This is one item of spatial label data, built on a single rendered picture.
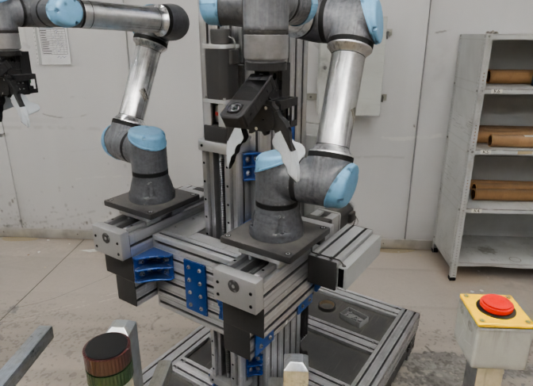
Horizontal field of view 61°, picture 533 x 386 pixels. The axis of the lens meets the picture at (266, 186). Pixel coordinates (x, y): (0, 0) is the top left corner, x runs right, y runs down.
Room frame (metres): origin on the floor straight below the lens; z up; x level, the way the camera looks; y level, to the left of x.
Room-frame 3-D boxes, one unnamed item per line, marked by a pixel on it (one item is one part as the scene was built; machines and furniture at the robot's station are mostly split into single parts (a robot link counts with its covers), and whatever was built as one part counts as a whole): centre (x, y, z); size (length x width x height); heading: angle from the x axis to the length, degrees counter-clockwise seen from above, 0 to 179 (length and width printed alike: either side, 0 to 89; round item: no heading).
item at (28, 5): (1.33, 0.62, 1.61); 0.11 x 0.11 x 0.08; 49
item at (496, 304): (0.51, -0.30, 1.22); 0.04 x 0.04 x 0.02
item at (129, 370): (0.49, 0.21, 1.14); 0.06 x 0.06 x 0.02
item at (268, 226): (1.14, -0.03, 1.09); 0.15 x 0.15 x 0.10
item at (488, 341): (0.51, -0.30, 1.18); 0.07 x 0.07 x 0.08; 86
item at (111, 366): (0.49, 0.21, 1.16); 0.06 x 0.06 x 0.02
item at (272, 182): (1.14, -0.03, 1.21); 0.13 x 0.12 x 0.14; 63
